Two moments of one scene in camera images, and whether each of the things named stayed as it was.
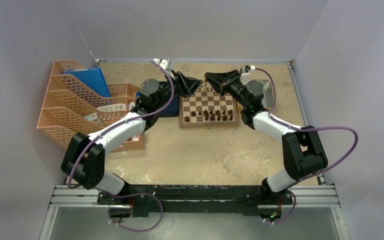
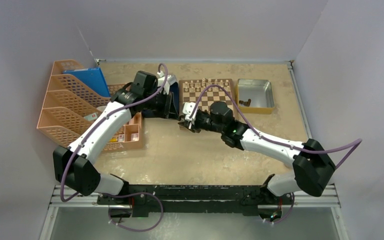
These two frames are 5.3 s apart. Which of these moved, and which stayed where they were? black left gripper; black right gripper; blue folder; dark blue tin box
Moved: black left gripper; black right gripper
Stayed: blue folder; dark blue tin box
